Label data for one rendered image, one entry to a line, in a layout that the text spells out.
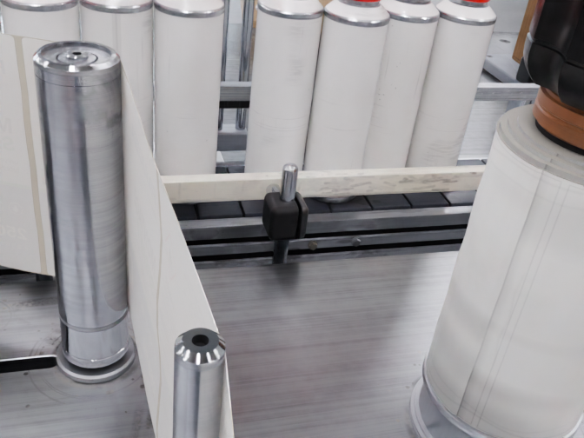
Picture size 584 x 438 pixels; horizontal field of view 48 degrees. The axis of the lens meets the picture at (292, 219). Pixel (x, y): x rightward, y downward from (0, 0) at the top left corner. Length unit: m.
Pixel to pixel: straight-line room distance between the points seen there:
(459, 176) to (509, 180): 0.31
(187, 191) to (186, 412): 0.37
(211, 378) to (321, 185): 0.41
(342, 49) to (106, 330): 0.28
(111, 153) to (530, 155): 0.19
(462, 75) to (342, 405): 0.31
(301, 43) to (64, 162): 0.25
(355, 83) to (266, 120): 0.08
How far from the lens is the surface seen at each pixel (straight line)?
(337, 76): 0.53
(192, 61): 0.51
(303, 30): 0.52
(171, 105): 0.52
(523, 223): 0.30
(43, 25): 0.50
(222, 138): 0.64
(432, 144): 0.61
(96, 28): 0.50
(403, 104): 0.58
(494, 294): 0.32
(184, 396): 0.16
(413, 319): 0.47
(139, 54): 0.51
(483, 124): 0.95
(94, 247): 0.35
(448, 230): 0.62
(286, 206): 0.49
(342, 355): 0.43
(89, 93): 0.31
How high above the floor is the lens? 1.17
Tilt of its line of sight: 32 degrees down
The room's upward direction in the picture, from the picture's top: 7 degrees clockwise
